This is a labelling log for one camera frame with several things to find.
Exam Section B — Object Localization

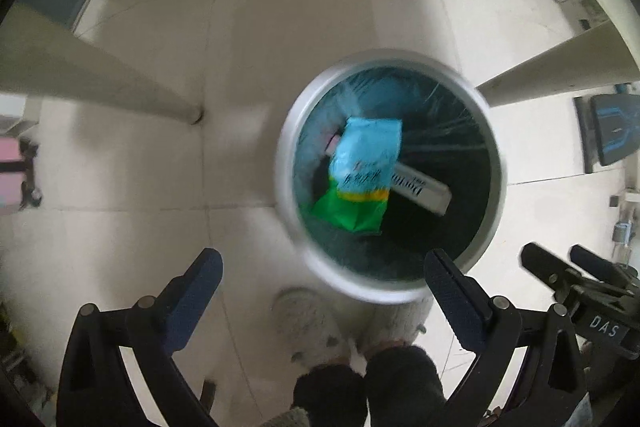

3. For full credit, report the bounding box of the pink suitcase with wheels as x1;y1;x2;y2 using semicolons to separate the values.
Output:
1;135;42;215

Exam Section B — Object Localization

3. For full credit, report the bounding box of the white long medicine box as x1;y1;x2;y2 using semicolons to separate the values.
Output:
392;162;452;216

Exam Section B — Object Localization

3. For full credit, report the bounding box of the round grey trash bin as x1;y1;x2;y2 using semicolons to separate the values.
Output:
274;50;508;304

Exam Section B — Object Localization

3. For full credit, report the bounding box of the left white table leg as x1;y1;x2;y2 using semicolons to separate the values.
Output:
1;3;204;124

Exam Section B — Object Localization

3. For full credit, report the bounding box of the left black trouser leg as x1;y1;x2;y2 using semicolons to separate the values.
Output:
292;364;368;427

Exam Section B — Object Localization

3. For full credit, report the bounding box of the blue green snack bag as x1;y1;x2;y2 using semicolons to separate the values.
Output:
312;117;402;234

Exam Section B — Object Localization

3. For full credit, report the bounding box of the white table leg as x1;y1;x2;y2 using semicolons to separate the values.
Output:
478;22;639;106
1;3;204;124

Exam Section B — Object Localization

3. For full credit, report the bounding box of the right white table leg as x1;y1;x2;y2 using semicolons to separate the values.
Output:
478;22;639;106

